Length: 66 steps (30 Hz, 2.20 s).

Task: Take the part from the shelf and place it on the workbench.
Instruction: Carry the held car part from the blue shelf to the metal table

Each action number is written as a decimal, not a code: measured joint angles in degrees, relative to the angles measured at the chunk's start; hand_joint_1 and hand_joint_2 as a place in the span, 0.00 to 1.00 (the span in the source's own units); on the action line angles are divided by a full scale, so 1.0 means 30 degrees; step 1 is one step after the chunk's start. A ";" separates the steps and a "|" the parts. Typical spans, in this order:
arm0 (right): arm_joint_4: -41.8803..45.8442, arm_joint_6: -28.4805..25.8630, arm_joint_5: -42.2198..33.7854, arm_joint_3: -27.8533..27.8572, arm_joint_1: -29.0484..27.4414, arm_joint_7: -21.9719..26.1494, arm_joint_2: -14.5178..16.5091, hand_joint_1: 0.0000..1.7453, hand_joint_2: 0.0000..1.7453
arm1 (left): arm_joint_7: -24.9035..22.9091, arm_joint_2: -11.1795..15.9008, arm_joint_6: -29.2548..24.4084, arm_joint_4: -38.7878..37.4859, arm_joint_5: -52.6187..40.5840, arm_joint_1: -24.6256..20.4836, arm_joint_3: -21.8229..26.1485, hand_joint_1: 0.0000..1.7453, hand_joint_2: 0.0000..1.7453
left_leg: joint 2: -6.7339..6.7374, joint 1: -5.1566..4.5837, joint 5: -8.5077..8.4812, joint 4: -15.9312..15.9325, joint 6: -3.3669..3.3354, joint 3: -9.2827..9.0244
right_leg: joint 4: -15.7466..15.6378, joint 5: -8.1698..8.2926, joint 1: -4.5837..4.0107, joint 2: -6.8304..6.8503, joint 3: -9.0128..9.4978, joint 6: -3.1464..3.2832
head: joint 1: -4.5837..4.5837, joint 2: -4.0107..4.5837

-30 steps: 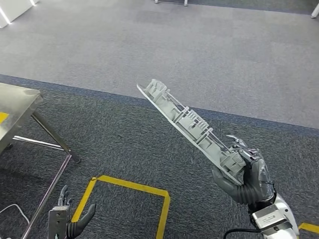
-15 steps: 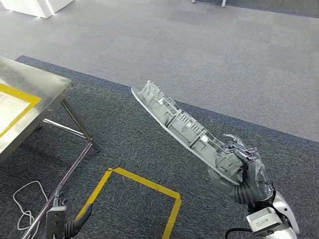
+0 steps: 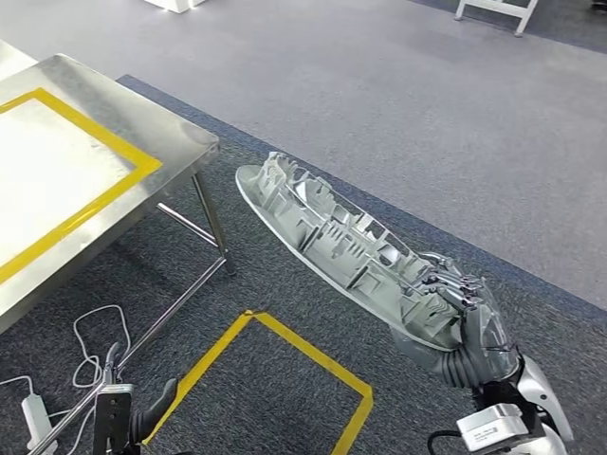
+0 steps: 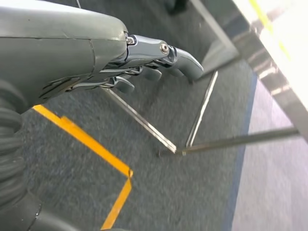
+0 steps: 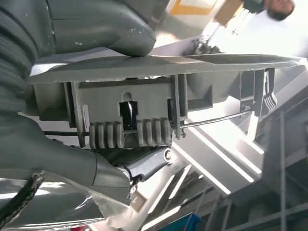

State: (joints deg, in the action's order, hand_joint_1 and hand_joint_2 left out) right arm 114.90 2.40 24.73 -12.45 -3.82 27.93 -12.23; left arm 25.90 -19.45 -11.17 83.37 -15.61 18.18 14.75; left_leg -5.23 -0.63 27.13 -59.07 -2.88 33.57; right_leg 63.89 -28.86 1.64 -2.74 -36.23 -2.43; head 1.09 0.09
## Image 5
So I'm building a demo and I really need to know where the cardboard box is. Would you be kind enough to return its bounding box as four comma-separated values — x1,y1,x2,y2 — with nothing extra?
214,0,244,26

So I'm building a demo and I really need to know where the person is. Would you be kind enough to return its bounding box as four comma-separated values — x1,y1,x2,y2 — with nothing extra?
241,0,296,21

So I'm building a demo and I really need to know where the black camera cable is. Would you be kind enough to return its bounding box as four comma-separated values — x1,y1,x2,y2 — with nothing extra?
0,172,45,224

